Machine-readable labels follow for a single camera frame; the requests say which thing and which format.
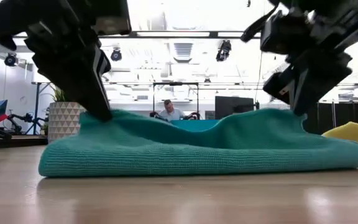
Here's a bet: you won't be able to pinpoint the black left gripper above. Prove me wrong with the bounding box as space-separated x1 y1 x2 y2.
0 0 113 122

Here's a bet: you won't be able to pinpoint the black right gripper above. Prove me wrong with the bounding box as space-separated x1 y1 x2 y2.
262 0 358 118

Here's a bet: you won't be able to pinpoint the yellow microfiber towel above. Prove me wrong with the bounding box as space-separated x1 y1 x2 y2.
321 121 358 154

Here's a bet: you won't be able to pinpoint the teal plastic bin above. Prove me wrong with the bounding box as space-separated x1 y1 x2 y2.
170 119 221 133

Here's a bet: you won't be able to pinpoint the teal microfiber towel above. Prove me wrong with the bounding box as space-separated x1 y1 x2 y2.
38 108 358 178

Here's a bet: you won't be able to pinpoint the black ceiling spotlight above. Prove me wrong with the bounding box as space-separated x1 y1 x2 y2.
215 39 232 62
4 52 19 68
110 48 123 62

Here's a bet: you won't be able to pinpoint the black partition panels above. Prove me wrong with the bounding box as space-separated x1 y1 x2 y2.
302 93 358 135

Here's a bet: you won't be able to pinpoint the succulent plant in white pot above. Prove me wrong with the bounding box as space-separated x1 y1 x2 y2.
47 86 87 144

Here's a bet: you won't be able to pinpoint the black monitor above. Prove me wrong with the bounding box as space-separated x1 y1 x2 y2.
214 95 257 121

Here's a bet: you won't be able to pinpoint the person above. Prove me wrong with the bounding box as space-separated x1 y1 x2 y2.
158 99 186 122

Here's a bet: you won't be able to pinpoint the ceiling air vent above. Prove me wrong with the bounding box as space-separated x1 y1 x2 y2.
172 42 195 63

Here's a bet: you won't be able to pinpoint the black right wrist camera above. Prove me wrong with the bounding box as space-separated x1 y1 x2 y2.
259 10 295 55

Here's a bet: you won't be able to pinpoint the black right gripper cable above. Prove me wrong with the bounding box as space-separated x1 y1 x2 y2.
240 5 280 44

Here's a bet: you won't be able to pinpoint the black overhead frame bar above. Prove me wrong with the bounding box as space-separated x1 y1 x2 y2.
97 30 262 40

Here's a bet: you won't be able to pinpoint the black aluminium table frame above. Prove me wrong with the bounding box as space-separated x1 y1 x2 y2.
0 134 48 151

